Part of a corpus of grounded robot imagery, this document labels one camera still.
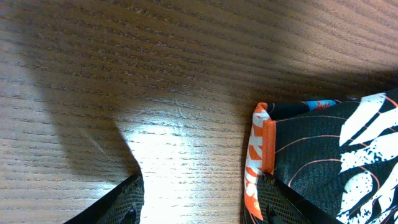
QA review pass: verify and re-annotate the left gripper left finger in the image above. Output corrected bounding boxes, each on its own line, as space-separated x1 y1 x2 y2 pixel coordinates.
65 174 144 224

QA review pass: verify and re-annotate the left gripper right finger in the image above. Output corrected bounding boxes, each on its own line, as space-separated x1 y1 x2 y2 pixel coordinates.
257 174 342 224

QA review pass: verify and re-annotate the black orange-patterned jersey shirt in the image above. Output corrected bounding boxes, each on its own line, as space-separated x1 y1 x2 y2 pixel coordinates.
243 90 397 223

